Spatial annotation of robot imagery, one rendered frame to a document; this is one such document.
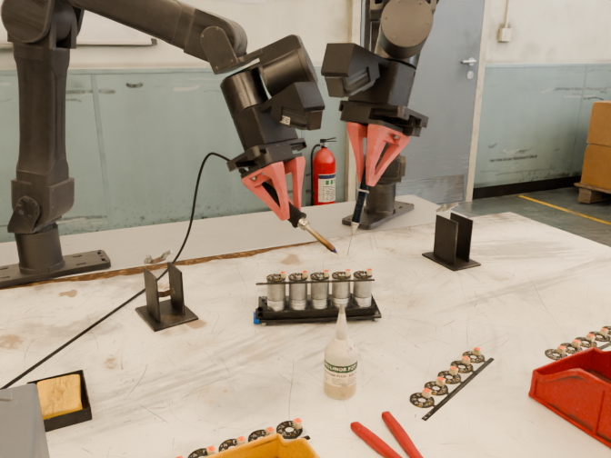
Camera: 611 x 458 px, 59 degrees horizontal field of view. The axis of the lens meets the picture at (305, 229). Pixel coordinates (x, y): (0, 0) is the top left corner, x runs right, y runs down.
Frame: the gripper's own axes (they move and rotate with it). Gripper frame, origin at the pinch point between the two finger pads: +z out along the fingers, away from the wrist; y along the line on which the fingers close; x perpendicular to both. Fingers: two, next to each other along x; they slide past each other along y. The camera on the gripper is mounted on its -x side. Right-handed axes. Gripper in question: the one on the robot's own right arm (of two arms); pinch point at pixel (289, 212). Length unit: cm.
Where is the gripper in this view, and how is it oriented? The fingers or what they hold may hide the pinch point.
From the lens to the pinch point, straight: 74.7
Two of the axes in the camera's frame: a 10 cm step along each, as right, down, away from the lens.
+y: 6.4, -2.3, 7.3
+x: -6.9, 2.6, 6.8
